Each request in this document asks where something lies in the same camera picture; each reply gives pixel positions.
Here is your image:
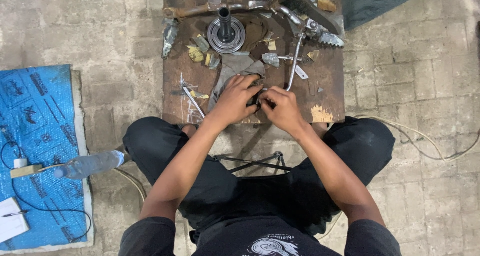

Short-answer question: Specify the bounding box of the pale thin cord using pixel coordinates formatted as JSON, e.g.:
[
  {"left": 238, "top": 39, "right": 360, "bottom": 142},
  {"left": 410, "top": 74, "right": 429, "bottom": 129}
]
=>
[{"left": 112, "top": 167, "right": 148, "bottom": 203}]

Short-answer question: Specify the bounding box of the gray cloth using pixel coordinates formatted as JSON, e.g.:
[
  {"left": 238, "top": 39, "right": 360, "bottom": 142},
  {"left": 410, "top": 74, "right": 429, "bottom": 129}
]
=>
[{"left": 207, "top": 53, "right": 266, "bottom": 112}]

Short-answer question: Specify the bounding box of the round metal hub with shaft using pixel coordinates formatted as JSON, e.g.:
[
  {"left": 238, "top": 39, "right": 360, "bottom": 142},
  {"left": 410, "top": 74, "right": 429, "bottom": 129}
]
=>
[{"left": 207, "top": 7, "right": 247, "bottom": 55}]

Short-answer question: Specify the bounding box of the brown sandpaper piece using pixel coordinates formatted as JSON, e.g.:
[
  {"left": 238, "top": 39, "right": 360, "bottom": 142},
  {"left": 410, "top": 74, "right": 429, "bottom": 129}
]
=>
[{"left": 317, "top": 0, "right": 337, "bottom": 13}]

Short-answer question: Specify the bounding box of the person's right hand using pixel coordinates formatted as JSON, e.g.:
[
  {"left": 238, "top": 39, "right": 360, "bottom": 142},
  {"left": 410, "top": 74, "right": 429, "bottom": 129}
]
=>
[{"left": 258, "top": 86, "right": 307, "bottom": 137}]

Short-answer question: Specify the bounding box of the crumpled gray foil scrap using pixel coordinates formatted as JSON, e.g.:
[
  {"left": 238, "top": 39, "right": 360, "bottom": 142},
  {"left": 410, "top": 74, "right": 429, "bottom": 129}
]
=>
[{"left": 261, "top": 53, "right": 281, "bottom": 68}]

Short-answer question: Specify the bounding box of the person's left hand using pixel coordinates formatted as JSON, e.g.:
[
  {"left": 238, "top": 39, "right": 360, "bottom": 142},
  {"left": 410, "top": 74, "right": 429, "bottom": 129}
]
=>
[{"left": 208, "top": 74, "right": 265, "bottom": 126}]

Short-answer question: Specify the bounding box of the thin black cable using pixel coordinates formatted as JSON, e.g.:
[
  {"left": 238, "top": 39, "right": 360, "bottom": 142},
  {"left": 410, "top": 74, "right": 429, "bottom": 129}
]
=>
[{"left": 0, "top": 141, "right": 93, "bottom": 244}]

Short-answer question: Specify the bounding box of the white notebook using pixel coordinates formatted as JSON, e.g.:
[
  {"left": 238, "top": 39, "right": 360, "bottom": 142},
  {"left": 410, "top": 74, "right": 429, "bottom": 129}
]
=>
[{"left": 0, "top": 197, "right": 30, "bottom": 244}]

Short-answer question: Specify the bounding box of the rusty metal footrest bar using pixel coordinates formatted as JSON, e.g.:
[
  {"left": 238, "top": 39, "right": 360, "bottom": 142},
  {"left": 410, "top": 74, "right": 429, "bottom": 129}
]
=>
[{"left": 162, "top": 0, "right": 319, "bottom": 37}]

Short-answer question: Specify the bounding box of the gray sandpaper scrap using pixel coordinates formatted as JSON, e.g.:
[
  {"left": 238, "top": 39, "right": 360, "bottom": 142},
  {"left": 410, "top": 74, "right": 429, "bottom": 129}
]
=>
[{"left": 193, "top": 34, "right": 211, "bottom": 53}]

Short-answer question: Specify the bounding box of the worn wooden work board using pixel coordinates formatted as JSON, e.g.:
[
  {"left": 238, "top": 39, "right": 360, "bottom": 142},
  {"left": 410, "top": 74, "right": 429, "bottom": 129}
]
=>
[{"left": 162, "top": 0, "right": 346, "bottom": 124}]

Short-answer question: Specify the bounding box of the pale cable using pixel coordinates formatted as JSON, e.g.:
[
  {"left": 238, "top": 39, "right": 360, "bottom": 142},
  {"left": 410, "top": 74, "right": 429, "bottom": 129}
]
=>
[{"left": 352, "top": 114, "right": 480, "bottom": 163}]

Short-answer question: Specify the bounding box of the black bristle brush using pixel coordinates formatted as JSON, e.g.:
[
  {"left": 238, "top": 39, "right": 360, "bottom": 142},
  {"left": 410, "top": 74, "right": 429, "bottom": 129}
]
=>
[{"left": 277, "top": 0, "right": 344, "bottom": 36}]

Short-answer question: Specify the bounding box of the clear plastic water bottle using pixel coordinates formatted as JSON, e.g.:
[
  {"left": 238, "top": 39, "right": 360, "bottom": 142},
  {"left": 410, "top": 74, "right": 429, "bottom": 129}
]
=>
[{"left": 53, "top": 150, "right": 125, "bottom": 180}]

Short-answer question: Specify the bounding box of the black metal stool frame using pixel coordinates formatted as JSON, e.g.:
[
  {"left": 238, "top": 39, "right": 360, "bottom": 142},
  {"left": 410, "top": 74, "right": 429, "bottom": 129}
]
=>
[{"left": 212, "top": 150, "right": 294, "bottom": 174}]

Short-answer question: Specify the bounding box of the curved chrome lever rod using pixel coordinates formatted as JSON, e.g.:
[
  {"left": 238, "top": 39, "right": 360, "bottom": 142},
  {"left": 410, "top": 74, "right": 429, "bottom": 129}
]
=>
[{"left": 284, "top": 32, "right": 305, "bottom": 92}]

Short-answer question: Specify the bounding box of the thin flat metal blade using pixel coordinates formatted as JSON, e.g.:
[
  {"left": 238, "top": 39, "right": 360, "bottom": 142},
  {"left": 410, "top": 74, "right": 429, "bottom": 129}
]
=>
[{"left": 182, "top": 86, "right": 206, "bottom": 118}]

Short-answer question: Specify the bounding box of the serrated metal footpeg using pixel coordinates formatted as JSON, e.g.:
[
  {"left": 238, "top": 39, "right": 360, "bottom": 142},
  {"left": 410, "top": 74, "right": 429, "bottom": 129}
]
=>
[
  {"left": 317, "top": 31, "right": 346, "bottom": 48},
  {"left": 161, "top": 18, "right": 179, "bottom": 59}
]

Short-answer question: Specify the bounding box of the gray and yellow paper scrap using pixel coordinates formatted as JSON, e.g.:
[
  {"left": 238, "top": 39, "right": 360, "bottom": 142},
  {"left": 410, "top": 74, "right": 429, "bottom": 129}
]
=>
[{"left": 204, "top": 52, "right": 221, "bottom": 70}]

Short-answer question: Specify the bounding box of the crumpled yellow paper scrap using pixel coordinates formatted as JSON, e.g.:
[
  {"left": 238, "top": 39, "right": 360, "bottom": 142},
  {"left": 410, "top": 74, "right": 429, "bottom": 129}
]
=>
[{"left": 187, "top": 45, "right": 205, "bottom": 63}]

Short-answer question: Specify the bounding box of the brown cloth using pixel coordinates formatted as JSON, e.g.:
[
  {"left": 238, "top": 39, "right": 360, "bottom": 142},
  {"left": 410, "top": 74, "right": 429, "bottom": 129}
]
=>
[{"left": 240, "top": 15, "right": 269, "bottom": 54}]

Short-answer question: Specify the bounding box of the small wooden block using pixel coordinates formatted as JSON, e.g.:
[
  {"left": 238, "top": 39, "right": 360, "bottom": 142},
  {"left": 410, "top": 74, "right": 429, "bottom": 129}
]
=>
[{"left": 10, "top": 163, "right": 44, "bottom": 179}]

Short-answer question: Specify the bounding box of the dark tarp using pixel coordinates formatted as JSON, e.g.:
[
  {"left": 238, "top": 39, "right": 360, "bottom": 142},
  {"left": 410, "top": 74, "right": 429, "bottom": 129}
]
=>
[{"left": 339, "top": 0, "right": 448, "bottom": 32}]

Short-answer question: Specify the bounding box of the blue bubble foam mat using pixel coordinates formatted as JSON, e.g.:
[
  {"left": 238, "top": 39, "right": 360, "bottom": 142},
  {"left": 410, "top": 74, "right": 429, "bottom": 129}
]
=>
[{"left": 0, "top": 64, "right": 95, "bottom": 254}]

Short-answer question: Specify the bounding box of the small dark metal part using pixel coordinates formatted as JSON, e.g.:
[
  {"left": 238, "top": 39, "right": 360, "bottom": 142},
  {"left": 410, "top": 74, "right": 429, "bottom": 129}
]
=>
[{"left": 252, "top": 84, "right": 264, "bottom": 112}]

